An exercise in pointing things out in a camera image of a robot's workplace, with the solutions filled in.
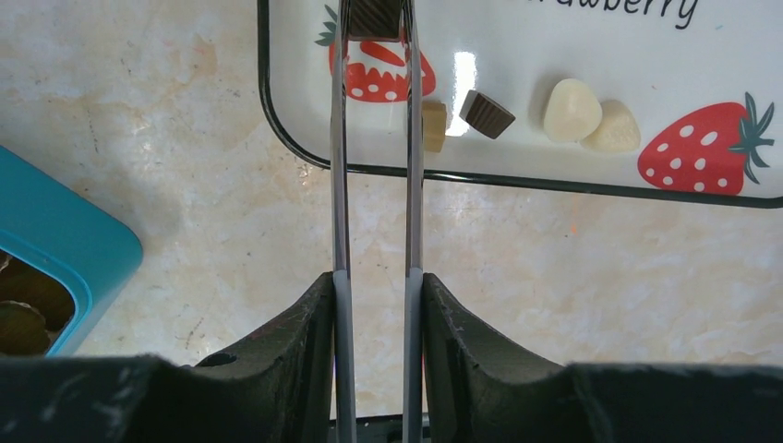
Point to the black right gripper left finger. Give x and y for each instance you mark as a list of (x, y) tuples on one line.
[(274, 385)]

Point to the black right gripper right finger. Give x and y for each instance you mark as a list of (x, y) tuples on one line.
[(484, 387)]

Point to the metal tongs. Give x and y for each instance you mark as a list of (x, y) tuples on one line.
[(341, 275)]

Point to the teal chocolate box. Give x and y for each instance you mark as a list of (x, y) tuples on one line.
[(56, 231)]

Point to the small dark chocolate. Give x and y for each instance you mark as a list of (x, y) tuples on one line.
[(485, 115)]

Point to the tan ridged chocolate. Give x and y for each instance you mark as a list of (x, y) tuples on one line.
[(434, 125)]

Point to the white rounded chocolate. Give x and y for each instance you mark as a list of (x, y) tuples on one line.
[(573, 112)]

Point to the white chocolate piece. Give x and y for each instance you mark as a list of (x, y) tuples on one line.
[(617, 132)]

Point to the dark square chocolate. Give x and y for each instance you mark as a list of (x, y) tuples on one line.
[(375, 20)]

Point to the strawberry print tray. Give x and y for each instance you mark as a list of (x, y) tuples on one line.
[(701, 79)]

